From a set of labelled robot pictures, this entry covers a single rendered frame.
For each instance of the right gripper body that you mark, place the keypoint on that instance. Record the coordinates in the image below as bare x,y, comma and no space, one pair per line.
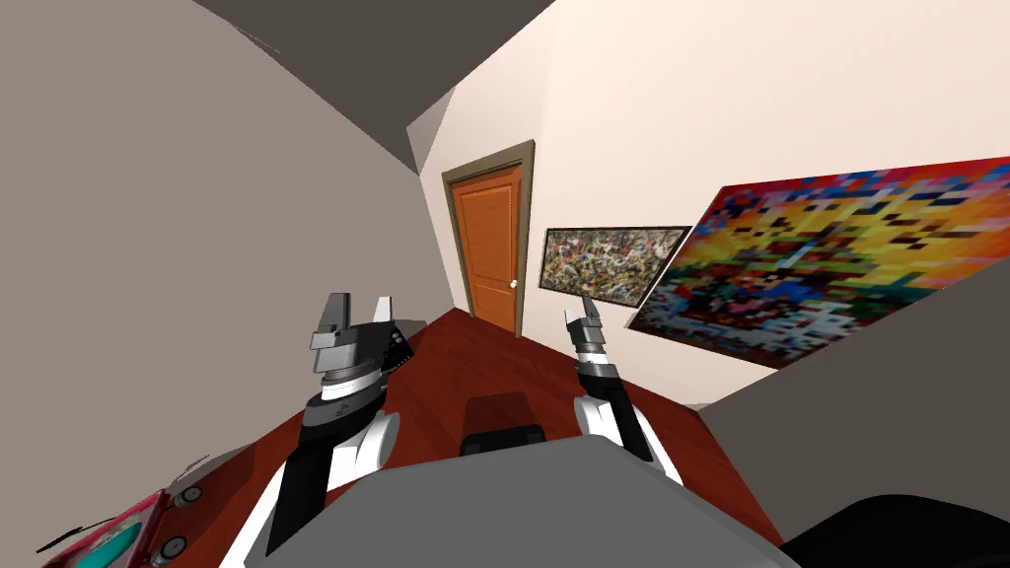
587,335

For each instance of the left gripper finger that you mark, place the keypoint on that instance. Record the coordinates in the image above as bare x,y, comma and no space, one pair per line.
383,310
338,312

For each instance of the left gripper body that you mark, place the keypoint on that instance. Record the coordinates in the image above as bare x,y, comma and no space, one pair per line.
363,343

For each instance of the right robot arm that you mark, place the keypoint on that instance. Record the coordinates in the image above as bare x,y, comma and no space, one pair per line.
611,402

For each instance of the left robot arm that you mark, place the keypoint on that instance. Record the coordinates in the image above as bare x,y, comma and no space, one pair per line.
331,442

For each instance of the dark-framed speckled painting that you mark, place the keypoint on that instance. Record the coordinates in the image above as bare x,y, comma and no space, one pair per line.
607,264

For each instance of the orange door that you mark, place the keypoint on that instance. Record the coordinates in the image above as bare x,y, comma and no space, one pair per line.
489,244

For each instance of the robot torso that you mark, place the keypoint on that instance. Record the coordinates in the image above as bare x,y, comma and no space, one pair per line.
521,513

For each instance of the colourful mosaic painting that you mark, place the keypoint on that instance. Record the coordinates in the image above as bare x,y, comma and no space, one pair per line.
821,260

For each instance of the red box with teal inside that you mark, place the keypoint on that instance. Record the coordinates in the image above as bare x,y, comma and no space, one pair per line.
118,536

